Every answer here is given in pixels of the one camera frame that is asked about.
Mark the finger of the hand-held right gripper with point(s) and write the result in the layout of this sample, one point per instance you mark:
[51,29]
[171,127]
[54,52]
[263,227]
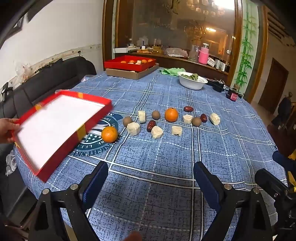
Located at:
[281,157]
[268,179]

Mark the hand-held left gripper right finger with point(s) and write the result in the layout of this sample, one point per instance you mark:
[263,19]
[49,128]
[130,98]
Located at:
[207,185]

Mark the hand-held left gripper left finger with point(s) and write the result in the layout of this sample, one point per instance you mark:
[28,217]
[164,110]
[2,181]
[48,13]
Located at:
[93,185]

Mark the brown longan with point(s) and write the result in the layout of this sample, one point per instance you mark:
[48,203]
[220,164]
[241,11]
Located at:
[156,114]
[196,121]
[127,121]

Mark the red shallow box with tape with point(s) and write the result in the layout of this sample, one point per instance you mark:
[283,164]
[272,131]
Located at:
[57,129]

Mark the red date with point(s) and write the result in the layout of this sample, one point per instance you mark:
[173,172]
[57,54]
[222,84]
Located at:
[188,109]
[203,118]
[151,125]

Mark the white pastry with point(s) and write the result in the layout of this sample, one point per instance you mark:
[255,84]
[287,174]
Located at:
[141,116]

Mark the blue plaid tablecloth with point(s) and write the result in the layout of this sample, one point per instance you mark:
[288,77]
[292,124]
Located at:
[161,157]

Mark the brown wooden door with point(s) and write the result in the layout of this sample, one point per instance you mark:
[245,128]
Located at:
[276,85]

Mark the dark jar with red label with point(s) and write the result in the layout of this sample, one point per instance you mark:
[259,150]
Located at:
[233,93]

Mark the crumpled plastic wrap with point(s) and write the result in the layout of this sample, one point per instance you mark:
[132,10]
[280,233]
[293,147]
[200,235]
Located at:
[9,162]

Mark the black power adapter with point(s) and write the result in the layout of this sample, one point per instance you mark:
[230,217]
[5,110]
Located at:
[217,85]

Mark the white bowl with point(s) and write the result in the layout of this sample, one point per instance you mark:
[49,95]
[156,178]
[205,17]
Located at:
[192,84]

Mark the green bamboo painting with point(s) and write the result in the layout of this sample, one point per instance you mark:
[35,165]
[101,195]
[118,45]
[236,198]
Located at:
[246,53]

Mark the green leaves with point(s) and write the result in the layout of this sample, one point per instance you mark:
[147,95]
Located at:
[190,76]

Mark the row of small cartons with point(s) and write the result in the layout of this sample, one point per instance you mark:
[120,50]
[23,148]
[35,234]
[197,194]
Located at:
[219,63]

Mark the black sofa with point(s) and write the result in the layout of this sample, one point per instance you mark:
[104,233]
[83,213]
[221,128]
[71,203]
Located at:
[46,78]

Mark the brown cardboard box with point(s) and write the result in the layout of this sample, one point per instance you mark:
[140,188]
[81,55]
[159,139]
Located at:
[138,75]

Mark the green cloth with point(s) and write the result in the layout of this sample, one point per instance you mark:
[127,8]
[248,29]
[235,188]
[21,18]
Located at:
[172,71]

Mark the wooden display cabinet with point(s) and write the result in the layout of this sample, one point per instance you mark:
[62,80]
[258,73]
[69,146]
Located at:
[173,63]

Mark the pink bottle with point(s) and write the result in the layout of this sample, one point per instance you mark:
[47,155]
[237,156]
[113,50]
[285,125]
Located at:
[204,55]

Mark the black clip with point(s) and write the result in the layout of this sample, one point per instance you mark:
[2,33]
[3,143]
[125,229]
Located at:
[5,91]

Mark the glass pitcher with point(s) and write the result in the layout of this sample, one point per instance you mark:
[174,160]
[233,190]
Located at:
[193,53]

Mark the crinkled clear plastic bag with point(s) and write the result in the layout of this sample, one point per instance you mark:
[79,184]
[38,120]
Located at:
[22,69]

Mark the white flat box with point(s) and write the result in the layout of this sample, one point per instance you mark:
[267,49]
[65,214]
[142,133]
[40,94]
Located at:
[122,50]

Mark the yellow flat packets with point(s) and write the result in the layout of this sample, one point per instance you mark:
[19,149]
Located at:
[143,51]

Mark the framed wall picture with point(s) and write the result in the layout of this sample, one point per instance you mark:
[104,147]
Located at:
[18,24]

